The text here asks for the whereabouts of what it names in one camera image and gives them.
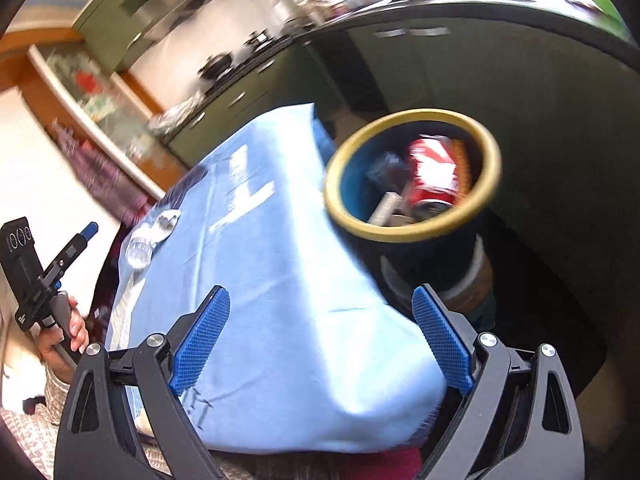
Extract brown and white round stool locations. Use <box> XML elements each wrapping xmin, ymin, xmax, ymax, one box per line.
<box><xmin>380</xmin><ymin>237</ymin><xmax>497</xmax><ymax>323</ymax></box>

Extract green drawer cabinet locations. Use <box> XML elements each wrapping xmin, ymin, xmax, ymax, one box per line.
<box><xmin>165</xmin><ymin>42</ymin><xmax>313</xmax><ymax>171</ymax></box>

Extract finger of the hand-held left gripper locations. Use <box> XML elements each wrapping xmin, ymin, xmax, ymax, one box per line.
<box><xmin>40</xmin><ymin>222</ymin><xmax>100</xmax><ymax>294</ymax></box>

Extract checked cloth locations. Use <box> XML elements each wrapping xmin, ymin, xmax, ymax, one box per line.
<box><xmin>52</xmin><ymin>120</ymin><xmax>151</xmax><ymax>226</ymax></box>

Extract wooden glass door cabinet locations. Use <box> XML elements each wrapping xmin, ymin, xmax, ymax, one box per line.
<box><xmin>0</xmin><ymin>30</ymin><xmax>191</xmax><ymax>201</ymax></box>

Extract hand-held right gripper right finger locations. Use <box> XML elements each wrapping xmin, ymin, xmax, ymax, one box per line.
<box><xmin>411</xmin><ymin>283</ymin><xmax>587</xmax><ymax>480</ymax></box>

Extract black wok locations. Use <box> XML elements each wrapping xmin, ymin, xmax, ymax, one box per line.
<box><xmin>199</xmin><ymin>52</ymin><xmax>235</xmax><ymax>81</ymax></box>

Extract crumpled white paper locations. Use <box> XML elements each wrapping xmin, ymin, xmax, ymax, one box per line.
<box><xmin>152</xmin><ymin>209</ymin><xmax>182</xmax><ymax>242</ymax></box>

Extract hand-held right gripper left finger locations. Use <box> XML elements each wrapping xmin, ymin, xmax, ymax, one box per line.
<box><xmin>54</xmin><ymin>285</ymin><xmax>232</xmax><ymax>480</ymax></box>

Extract person's left hand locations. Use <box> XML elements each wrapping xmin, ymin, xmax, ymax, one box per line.
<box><xmin>37</xmin><ymin>296</ymin><xmax>89</xmax><ymax>367</ymax></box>

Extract green door cabinet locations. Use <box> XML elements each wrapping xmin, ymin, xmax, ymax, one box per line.
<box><xmin>305</xmin><ymin>17</ymin><xmax>640</xmax><ymax>391</ymax></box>

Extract white and red carton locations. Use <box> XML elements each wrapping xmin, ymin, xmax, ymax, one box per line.
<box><xmin>367</xmin><ymin>191</ymin><xmax>416</xmax><ymax>226</ymax></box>

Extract green wall cabinet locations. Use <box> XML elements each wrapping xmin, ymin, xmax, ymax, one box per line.
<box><xmin>72</xmin><ymin>0</ymin><xmax>226</xmax><ymax>72</ymax></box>

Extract clear plastic bags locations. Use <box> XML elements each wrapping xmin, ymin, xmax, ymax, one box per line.
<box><xmin>147</xmin><ymin>92</ymin><xmax>208</xmax><ymax>136</ymax></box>

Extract clear plastic cup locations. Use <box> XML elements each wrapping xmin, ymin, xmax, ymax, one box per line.
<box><xmin>125</xmin><ymin>235</ymin><xmax>154</xmax><ymax>269</ymax></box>

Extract blue bin with yellow rim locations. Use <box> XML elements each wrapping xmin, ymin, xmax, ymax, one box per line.
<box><xmin>324</xmin><ymin>108</ymin><xmax>502</xmax><ymax>311</ymax></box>

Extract red soda can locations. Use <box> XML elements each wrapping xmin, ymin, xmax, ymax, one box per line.
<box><xmin>402</xmin><ymin>136</ymin><xmax>468</xmax><ymax>218</ymax></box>

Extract white tissue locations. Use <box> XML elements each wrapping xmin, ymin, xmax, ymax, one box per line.
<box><xmin>367</xmin><ymin>152</ymin><xmax>408</xmax><ymax>187</ymax></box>

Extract blue tablecloth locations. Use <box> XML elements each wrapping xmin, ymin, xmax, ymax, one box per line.
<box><xmin>107</xmin><ymin>102</ymin><xmax>448</xmax><ymax>453</ymax></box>

